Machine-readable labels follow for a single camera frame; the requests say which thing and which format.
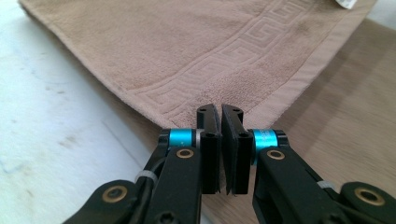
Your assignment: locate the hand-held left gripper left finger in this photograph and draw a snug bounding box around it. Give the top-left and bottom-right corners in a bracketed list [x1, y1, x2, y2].
[144, 103, 222, 224]

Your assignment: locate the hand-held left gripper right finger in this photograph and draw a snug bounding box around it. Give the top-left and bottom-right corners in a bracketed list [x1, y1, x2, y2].
[221, 104, 340, 224]

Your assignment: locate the tan terry towel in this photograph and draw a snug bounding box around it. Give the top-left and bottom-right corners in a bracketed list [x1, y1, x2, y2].
[18, 0, 379, 130]

